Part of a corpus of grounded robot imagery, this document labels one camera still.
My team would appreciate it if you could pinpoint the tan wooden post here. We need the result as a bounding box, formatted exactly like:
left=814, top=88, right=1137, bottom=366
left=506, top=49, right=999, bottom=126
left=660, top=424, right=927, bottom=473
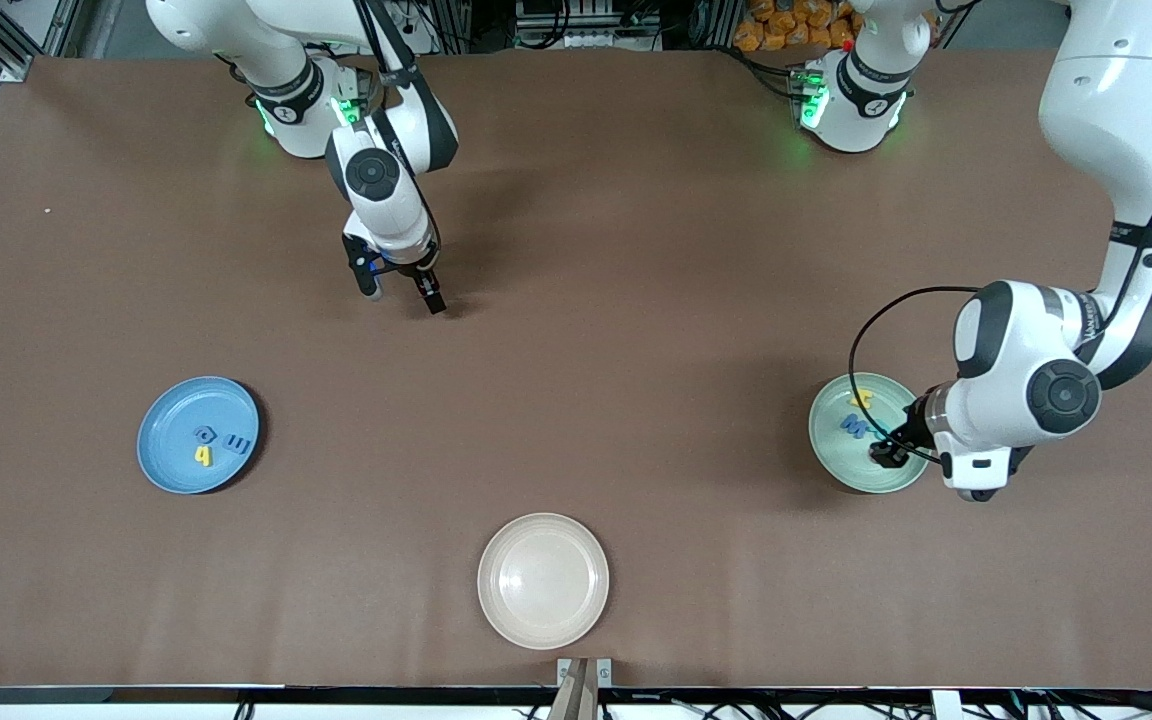
left=548, top=662, right=600, bottom=720

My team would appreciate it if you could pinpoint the blue plate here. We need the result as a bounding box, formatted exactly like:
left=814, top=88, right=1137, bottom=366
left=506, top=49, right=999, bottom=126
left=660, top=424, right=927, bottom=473
left=137, top=376, right=261, bottom=495

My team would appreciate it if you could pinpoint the white power strip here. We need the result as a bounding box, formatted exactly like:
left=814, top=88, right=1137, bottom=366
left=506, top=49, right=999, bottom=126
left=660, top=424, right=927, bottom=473
left=396, top=0, right=437, bottom=56

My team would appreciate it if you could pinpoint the grey equipment rack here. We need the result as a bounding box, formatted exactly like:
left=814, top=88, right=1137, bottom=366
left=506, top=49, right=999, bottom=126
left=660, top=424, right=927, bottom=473
left=514, top=0, right=662, bottom=51

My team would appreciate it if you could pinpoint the orange packets pile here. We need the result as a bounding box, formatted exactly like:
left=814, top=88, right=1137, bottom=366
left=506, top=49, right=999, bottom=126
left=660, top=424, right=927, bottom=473
left=733, top=0, right=862, bottom=53

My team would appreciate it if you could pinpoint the light green plate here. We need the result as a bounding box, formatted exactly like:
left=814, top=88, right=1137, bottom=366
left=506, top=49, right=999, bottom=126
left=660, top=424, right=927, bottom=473
left=808, top=372, right=937, bottom=494

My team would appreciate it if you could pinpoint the beige plate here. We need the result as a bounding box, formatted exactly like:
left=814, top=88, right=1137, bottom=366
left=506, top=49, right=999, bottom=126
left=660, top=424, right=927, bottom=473
left=477, top=513, right=610, bottom=650

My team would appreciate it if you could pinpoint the metal table edge bracket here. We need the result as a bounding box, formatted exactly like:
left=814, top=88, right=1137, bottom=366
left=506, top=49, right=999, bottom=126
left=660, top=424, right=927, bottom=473
left=557, top=657, right=613, bottom=689

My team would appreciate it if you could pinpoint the table front edge rail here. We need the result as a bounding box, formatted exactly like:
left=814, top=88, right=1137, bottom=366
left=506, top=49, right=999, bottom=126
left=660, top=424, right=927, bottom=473
left=0, top=684, right=1152, bottom=720

